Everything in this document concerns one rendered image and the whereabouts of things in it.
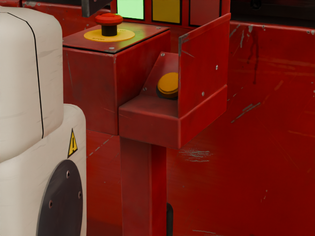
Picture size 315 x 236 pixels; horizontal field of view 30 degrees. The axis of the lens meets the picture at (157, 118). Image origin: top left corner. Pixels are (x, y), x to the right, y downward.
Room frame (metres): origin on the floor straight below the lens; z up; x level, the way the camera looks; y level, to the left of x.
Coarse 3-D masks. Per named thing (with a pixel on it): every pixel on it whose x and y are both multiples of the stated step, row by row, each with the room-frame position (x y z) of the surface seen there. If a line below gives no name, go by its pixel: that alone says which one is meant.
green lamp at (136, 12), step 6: (120, 0) 0.90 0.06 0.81; (126, 0) 0.90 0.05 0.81; (132, 0) 0.89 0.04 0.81; (138, 0) 0.89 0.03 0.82; (120, 6) 0.90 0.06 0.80; (126, 6) 0.90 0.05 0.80; (132, 6) 0.89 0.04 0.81; (138, 6) 0.89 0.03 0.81; (120, 12) 0.90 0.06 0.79; (126, 12) 0.90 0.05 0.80; (132, 12) 0.89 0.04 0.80; (138, 12) 0.89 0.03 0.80; (138, 18) 0.89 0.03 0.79
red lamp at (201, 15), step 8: (192, 0) 0.84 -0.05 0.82; (200, 0) 0.84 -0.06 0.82; (208, 0) 0.83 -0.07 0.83; (216, 0) 0.83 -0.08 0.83; (192, 8) 0.84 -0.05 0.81; (200, 8) 0.84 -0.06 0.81; (208, 8) 0.83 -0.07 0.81; (216, 8) 0.83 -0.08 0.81; (192, 16) 0.84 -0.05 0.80; (200, 16) 0.84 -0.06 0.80; (208, 16) 0.83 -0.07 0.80; (216, 16) 0.83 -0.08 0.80; (192, 24) 0.84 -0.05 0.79; (200, 24) 0.84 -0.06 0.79
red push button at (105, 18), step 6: (96, 18) 0.81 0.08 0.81; (102, 18) 0.80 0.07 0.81; (108, 18) 0.80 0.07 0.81; (114, 18) 0.80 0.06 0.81; (120, 18) 0.81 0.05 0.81; (102, 24) 0.80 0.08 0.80; (108, 24) 0.80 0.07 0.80; (114, 24) 0.80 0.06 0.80; (102, 30) 0.81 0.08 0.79; (108, 30) 0.80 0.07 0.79; (114, 30) 0.81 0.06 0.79; (108, 36) 0.80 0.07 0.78
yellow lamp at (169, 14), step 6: (156, 0) 0.87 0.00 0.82; (162, 0) 0.87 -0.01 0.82; (168, 0) 0.86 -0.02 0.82; (174, 0) 0.86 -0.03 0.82; (156, 6) 0.87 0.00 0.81; (162, 6) 0.87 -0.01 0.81; (168, 6) 0.86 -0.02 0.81; (174, 6) 0.86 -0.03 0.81; (156, 12) 0.87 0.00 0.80; (162, 12) 0.87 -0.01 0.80; (168, 12) 0.86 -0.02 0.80; (174, 12) 0.86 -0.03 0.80; (156, 18) 0.87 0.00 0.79; (162, 18) 0.87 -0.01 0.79; (168, 18) 0.86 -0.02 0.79; (174, 18) 0.86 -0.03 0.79
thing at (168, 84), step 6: (174, 72) 0.78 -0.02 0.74; (162, 78) 0.78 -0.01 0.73; (168, 78) 0.77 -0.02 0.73; (174, 78) 0.77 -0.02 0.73; (162, 84) 0.77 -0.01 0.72; (168, 84) 0.76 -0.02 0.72; (174, 84) 0.76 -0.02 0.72; (162, 90) 0.76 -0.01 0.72; (168, 90) 0.75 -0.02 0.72; (174, 90) 0.75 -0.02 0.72; (168, 96) 0.76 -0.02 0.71; (174, 96) 0.76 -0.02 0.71
